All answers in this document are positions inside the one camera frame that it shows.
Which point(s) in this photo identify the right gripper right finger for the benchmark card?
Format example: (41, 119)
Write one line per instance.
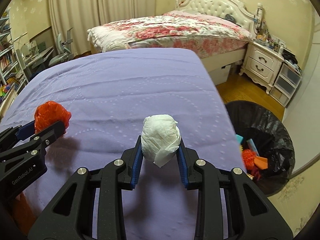
(229, 204)

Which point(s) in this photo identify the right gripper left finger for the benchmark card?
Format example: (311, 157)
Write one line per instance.
(89, 205)

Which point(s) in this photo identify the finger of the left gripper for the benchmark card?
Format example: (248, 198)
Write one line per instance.
(25, 162)
(12, 135)

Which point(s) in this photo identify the dark red wrapper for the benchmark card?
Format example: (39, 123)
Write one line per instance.
(255, 173)

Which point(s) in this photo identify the orange paper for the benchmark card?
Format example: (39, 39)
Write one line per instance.
(261, 162)

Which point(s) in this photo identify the orange-red foam fruit net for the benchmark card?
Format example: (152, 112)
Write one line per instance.
(248, 157)

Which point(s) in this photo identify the white tissue ball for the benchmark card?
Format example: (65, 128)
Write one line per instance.
(160, 138)

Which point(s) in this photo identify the light blue flat pack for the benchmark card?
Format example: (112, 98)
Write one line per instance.
(252, 146)

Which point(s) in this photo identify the black lined trash bin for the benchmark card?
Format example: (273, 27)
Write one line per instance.
(253, 121)

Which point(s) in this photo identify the white bookshelf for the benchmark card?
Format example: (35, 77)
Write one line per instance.
(12, 74)

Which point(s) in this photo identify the study desk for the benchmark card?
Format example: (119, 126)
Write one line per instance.
(33, 56)

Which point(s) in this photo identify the grey desk chair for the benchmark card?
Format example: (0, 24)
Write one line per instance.
(64, 50)

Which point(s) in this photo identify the purple table cloth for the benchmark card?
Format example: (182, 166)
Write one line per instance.
(109, 95)

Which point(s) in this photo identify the white sliding wardrobe door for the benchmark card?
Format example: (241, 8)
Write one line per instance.
(301, 117)

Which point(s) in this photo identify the plastic drawer unit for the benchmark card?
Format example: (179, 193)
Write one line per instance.
(286, 83)

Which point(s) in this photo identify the beige curtains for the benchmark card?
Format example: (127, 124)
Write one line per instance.
(80, 15)

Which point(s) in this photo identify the white storage box under bed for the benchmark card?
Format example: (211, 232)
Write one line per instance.
(220, 75)

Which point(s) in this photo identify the white nightstand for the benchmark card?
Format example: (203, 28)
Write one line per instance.
(261, 65)

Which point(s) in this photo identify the floral pink bedspread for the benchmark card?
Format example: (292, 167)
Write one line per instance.
(205, 35)

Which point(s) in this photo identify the white tufted bed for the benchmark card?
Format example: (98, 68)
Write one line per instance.
(230, 10)

